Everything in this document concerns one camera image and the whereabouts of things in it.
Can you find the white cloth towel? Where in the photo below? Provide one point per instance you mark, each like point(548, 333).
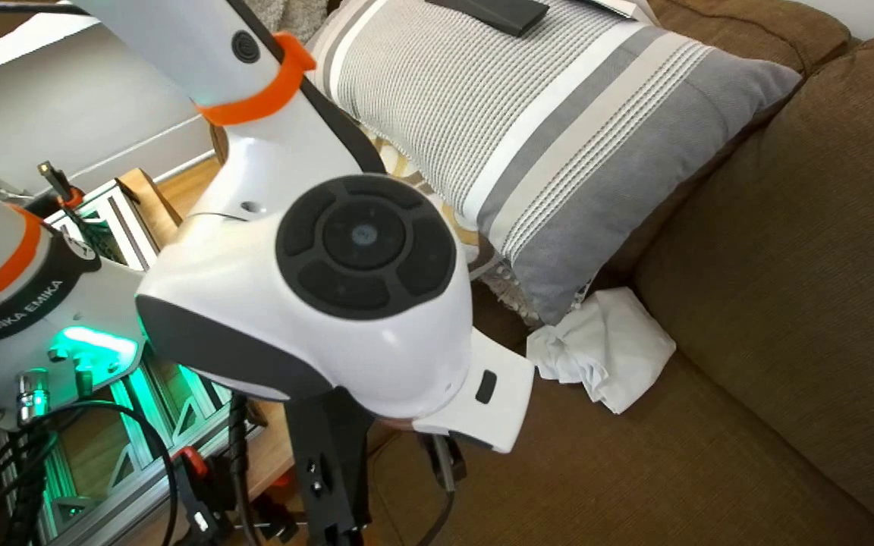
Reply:
point(609, 350)

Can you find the brown fabric sofa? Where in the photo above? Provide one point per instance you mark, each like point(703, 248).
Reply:
point(761, 404)

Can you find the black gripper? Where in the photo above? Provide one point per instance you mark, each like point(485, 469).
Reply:
point(332, 457)

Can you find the grey striped pillow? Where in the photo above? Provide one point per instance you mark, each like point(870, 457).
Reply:
point(578, 130)

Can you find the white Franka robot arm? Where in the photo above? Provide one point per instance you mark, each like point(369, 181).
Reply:
point(256, 293)

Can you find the small orange black clamp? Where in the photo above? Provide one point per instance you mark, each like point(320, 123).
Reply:
point(62, 188)

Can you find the black remote control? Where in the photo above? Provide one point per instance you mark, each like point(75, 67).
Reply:
point(492, 9)

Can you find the large orange black clamp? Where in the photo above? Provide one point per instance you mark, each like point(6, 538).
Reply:
point(198, 486)

